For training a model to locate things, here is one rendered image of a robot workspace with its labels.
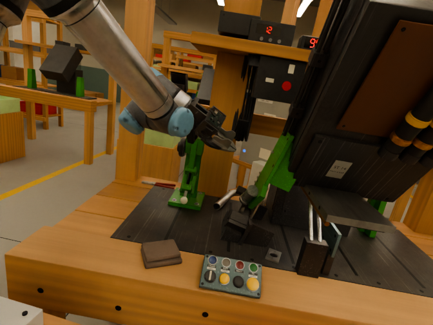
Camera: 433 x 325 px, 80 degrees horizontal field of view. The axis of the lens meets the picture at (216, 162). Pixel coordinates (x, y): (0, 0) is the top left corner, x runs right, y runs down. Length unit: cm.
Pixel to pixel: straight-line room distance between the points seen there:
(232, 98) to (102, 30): 69
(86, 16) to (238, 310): 68
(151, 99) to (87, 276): 46
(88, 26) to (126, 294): 59
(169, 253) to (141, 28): 87
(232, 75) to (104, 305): 89
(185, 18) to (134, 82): 1079
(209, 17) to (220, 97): 1011
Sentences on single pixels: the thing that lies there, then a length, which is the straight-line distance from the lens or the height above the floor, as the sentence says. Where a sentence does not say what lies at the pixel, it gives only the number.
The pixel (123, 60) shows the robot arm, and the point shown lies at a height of 139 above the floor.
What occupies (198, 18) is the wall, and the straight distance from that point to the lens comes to 1124.
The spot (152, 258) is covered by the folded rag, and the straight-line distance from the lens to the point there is 72.
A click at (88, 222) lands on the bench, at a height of 88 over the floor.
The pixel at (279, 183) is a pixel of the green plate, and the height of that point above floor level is 112.
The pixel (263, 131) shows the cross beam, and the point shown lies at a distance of 122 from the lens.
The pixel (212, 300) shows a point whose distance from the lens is 70.
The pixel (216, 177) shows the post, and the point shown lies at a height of 98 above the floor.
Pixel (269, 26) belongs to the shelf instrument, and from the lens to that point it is 104.
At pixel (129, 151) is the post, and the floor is 103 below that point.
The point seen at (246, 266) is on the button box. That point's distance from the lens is 71.
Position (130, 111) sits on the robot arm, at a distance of 74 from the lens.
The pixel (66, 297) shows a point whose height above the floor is 80.
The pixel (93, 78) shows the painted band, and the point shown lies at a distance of 1258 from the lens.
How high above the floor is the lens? 137
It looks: 17 degrees down
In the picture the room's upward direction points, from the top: 10 degrees clockwise
